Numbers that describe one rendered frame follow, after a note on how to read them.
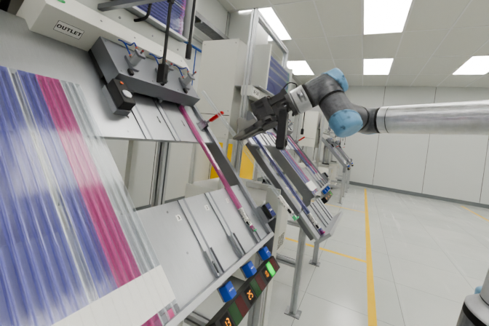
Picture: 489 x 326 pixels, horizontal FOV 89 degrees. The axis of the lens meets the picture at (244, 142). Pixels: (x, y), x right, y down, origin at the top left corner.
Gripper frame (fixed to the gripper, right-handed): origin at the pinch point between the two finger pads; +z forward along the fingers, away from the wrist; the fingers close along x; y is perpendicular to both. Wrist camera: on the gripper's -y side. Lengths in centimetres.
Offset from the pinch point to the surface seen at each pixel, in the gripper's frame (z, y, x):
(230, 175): 10.6, -8.1, -8.9
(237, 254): 8.9, -29.9, 11.5
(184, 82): 9.8, 27.1, 0.6
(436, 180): -255, -157, -722
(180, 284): 12.1, -27.9, 31.6
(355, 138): -130, 34, -737
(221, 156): 10.9, -0.3, -8.9
